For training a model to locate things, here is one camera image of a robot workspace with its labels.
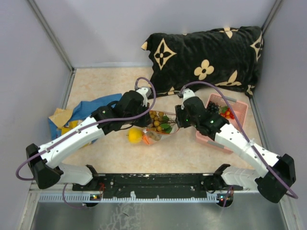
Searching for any yellow lemon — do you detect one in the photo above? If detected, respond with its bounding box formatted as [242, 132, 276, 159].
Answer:
[128, 127, 143, 144]

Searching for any brown longan bunch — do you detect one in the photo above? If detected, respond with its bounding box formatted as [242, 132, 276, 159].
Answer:
[149, 110, 177, 141]

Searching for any clear zip top bag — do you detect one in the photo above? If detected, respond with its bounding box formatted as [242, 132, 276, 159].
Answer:
[141, 110, 180, 146]

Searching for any orange persimmon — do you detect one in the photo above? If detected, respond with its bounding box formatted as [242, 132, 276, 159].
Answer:
[142, 135, 152, 145]

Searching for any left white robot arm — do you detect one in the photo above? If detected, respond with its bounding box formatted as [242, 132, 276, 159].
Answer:
[26, 87, 151, 190]

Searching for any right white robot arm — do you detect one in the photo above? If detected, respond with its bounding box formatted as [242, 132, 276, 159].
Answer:
[175, 90, 296, 203]

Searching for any yellow blue cartoon bag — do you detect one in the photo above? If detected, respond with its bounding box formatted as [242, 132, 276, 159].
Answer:
[48, 107, 91, 140]

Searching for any black grape bunch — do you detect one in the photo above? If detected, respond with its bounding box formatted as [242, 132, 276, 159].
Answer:
[207, 101, 220, 113]

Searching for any red cherry bunch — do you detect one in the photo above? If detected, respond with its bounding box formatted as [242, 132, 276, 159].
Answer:
[219, 106, 235, 119]

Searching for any pink plastic basket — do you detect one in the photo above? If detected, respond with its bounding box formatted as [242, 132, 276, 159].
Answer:
[196, 93, 248, 154]

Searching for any blue cloth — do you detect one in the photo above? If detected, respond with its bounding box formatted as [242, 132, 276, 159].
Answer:
[47, 93, 123, 144]

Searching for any black floral pillow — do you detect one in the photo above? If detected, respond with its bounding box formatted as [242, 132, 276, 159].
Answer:
[141, 26, 264, 97]

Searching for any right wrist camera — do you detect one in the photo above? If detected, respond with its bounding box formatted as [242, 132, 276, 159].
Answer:
[178, 88, 195, 110]

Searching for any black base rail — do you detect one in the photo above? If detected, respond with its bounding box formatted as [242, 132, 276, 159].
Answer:
[72, 173, 227, 199]

